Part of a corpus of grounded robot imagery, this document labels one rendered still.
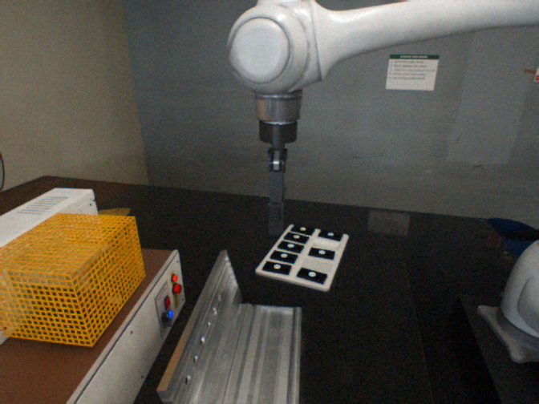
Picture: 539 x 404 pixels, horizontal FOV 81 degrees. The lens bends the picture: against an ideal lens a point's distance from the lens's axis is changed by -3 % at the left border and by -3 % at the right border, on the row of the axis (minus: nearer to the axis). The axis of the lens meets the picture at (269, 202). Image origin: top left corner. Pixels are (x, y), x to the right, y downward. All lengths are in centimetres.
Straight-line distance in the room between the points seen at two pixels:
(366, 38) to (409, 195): 262
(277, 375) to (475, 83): 254
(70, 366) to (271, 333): 49
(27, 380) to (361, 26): 78
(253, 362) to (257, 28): 74
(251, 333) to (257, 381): 15
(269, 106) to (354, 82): 223
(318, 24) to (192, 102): 277
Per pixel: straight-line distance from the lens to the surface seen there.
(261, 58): 40
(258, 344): 93
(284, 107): 60
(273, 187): 62
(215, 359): 82
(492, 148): 306
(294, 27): 41
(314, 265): 123
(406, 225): 165
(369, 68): 280
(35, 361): 79
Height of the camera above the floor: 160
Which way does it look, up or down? 23 degrees down
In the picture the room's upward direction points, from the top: straight up
